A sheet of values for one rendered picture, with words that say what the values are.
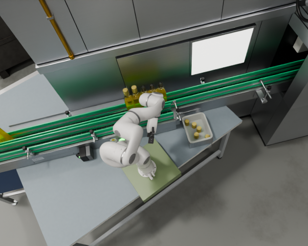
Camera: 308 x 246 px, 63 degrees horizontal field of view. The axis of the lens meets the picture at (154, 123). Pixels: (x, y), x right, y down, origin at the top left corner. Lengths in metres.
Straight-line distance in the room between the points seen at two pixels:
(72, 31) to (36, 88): 1.12
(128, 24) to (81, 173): 1.08
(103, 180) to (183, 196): 0.94
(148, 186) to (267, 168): 1.38
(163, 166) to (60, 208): 0.75
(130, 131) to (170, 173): 0.65
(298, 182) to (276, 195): 0.25
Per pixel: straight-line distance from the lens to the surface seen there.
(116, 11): 1.46
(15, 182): 2.49
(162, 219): 2.48
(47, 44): 1.58
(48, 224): 1.93
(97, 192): 1.84
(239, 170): 2.64
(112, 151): 1.18
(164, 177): 1.71
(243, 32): 1.80
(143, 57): 1.65
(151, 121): 1.44
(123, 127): 1.17
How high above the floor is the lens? 2.44
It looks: 59 degrees down
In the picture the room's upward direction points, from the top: 12 degrees counter-clockwise
